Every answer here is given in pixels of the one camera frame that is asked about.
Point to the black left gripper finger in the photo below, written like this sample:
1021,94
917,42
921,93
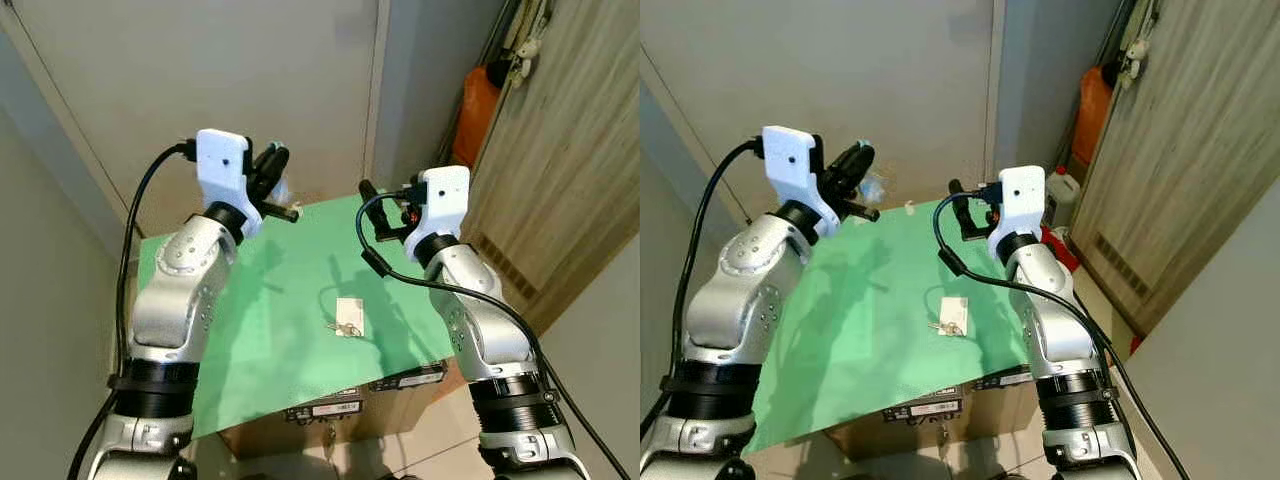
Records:
272,162
856,162
282,213
862,213

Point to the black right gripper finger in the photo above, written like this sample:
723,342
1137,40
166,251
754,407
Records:
976,233
960,192
370,192
390,235

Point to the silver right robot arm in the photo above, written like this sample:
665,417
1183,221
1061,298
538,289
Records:
1060,340
490,340

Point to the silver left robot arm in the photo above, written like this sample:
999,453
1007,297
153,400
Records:
170,300
730,300

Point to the silver keys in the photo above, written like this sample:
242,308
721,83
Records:
345,329
945,328

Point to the green table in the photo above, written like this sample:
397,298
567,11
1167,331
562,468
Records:
880,290
290,290

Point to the white card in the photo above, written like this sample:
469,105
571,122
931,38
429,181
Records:
955,308
350,308

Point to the white plastic jug red cap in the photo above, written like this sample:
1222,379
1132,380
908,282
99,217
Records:
1062,200

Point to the orange bag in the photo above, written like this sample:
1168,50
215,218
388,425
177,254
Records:
475,115
1092,115

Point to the black strip with white label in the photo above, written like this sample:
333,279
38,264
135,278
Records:
408,379
1000,379
920,409
322,410

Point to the light wooden door with vent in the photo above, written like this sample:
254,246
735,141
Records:
1180,170
560,170

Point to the brown cardboard box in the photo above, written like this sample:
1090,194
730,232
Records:
990,420

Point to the white plush toy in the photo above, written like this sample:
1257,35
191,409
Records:
1135,60
526,58

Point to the thin pole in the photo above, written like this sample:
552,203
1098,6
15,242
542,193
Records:
1122,35
505,35

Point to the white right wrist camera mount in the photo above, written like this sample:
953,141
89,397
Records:
1018,200
445,200

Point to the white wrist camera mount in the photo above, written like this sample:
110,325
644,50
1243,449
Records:
790,170
1018,200
445,200
220,170

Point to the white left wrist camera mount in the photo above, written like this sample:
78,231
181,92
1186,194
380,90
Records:
220,170
790,170

